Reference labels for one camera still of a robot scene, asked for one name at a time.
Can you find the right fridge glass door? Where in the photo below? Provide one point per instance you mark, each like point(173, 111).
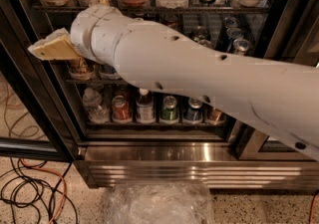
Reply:
point(290, 34)

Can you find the clear plastic bag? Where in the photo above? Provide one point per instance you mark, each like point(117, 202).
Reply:
point(160, 203)

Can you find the gold can middle front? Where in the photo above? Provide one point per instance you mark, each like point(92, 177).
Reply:
point(81, 69)

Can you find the blue can bottom shelf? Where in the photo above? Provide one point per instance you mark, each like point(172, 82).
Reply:
point(193, 111)

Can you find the gold can bottom shelf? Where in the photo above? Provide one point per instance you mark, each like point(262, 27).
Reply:
point(215, 116)

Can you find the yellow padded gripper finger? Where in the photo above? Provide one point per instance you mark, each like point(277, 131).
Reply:
point(56, 46)

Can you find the red can bottom shelf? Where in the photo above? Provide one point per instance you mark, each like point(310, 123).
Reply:
point(121, 112)

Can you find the water bottle bottom shelf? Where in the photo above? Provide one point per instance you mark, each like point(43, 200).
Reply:
point(94, 104)

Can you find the brown tea bottle bottom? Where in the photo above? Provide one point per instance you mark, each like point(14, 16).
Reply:
point(145, 107)

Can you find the green can bottom shelf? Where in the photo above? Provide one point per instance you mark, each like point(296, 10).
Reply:
point(169, 113)

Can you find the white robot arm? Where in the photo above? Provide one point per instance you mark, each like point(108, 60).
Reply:
point(278, 99)

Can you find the blue can middle front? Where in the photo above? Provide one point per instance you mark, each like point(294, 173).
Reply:
point(107, 72)

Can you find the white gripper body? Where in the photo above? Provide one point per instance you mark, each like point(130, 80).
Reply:
point(80, 30)

